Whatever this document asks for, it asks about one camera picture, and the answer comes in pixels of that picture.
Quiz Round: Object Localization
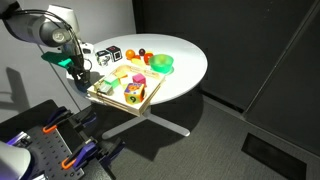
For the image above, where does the white table pedestal base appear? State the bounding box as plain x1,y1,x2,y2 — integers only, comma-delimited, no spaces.
101,106,191,140

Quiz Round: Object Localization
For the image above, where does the pink block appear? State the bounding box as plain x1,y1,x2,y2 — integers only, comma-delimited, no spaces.
131,72,147,86

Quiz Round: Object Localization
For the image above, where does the teal camera mount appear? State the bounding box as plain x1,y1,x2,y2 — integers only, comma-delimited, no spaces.
40,50,74,69

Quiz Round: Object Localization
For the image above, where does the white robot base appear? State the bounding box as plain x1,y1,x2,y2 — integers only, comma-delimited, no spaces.
0,139,33,180

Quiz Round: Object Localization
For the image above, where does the red toy tomato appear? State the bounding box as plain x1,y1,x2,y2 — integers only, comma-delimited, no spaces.
143,52,154,65

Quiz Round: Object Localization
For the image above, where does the wooden tray box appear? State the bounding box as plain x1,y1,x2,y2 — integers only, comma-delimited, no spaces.
87,64,167,117

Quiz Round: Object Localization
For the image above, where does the purple and orange spring clamp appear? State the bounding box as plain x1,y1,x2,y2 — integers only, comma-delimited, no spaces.
42,105,70,134
60,139,99,170

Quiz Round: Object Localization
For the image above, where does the black and white cube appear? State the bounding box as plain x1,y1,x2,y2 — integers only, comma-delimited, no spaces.
95,49,112,67

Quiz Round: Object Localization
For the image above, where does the yellow toy fruit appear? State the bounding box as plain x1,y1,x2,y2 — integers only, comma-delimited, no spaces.
130,57,146,67

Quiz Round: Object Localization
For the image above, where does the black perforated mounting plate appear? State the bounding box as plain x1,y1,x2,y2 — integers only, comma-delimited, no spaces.
19,128,86,180

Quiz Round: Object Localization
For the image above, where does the orange toy fruit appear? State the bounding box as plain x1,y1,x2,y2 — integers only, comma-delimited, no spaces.
125,48,136,60

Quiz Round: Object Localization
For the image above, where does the grey block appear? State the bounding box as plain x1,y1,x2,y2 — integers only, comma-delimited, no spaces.
96,83,114,97

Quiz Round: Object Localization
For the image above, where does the black robot cart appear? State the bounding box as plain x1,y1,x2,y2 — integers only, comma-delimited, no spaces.
0,98,116,180

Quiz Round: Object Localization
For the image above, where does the colourful number cube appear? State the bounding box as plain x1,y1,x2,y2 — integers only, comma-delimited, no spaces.
123,82,146,105

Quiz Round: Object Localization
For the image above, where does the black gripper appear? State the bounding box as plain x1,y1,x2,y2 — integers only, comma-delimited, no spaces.
68,59,92,88

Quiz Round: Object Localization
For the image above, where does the yellow block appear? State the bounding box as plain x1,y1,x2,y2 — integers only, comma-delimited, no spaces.
114,69,129,79

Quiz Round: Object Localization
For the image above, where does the green block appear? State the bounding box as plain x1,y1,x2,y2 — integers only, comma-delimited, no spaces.
103,74,121,89

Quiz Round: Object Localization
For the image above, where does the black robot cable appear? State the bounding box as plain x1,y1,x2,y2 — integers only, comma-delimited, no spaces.
13,9,93,73

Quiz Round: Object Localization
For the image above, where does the green plastic bowl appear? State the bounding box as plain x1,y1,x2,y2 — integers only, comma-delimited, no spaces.
148,53,175,74

